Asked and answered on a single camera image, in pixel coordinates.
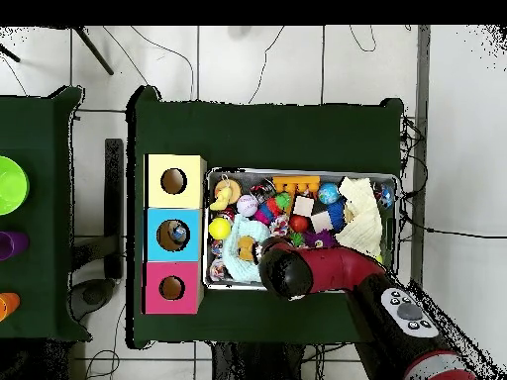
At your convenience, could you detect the crushed clear plastic bottle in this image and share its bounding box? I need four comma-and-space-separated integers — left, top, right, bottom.
159, 221, 190, 250

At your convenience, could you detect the silver mesh bin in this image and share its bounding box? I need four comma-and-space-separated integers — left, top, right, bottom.
202, 167, 398, 295

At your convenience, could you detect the thin black floor cable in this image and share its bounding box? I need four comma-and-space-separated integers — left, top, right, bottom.
399, 215, 507, 239

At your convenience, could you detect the dark green tablecloth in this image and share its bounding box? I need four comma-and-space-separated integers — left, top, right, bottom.
0, 85, 93, 342
125, 84, 405, 350

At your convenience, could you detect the orange cup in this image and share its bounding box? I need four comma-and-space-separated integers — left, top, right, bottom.
0, 291, 22, 323

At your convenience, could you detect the purple cup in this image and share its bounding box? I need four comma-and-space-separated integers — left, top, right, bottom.
0, 230, 31, 261

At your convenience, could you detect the purple spiky monster toy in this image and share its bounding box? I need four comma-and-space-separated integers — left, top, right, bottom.
302, 230, 337, 248

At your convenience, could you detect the black tripod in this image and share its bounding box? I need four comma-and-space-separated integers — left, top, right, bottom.
0, 25, 115, 76

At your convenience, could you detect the mint green cloth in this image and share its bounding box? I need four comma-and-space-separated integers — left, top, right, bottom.
221, 215, 271, 283

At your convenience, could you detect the white toy baseball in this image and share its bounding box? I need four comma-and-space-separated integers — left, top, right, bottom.
236, 194, 259, 218

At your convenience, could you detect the orange building brick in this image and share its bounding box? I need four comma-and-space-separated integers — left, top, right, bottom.
271, 175, 321, 195

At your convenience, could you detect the black panel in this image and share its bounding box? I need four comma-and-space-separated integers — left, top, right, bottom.
103, 137, 125, 280

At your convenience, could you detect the wooden three-hole box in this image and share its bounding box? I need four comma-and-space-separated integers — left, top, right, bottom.
142, 152, 208, 316

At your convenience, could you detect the cream knitted cloth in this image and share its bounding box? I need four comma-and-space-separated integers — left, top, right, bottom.
335, 176, 383, 258

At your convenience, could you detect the brown plush toy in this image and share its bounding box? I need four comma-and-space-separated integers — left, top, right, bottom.
237, 236, 256, 262

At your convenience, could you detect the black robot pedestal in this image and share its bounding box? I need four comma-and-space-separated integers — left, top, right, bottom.
211, 341, 306, 380

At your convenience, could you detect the yellow plush duck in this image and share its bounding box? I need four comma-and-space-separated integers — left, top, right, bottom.
209, 186, 235, 212

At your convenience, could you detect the lime green bowl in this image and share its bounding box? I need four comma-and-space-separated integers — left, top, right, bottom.
0, 154, 31, 217

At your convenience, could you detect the yellow tennis ball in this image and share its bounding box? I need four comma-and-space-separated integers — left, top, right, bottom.
208, 216, 232, 240

